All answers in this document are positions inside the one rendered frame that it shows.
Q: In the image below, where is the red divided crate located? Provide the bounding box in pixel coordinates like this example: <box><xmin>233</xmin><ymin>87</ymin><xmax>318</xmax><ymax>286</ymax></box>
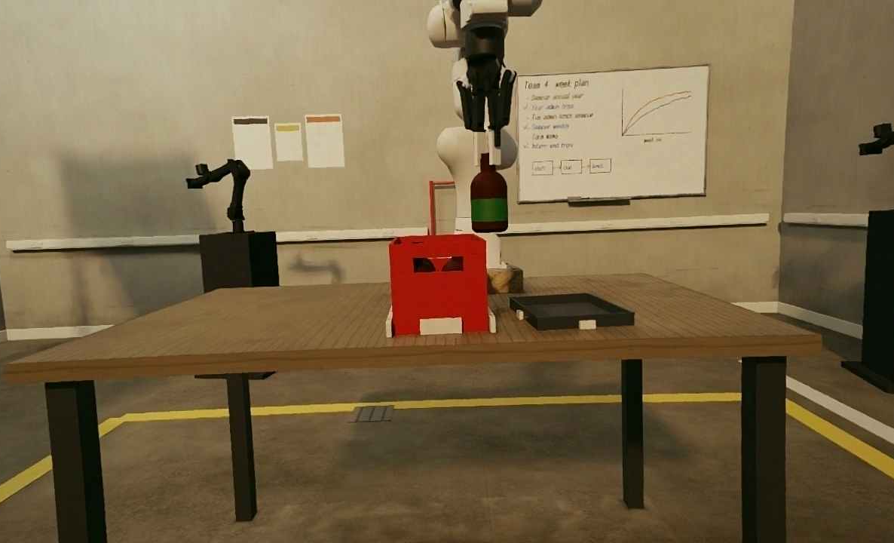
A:
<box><xmin>389</xmin><ymin>234</ymin><xmax>488</xmax><ymax>335</ymax></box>

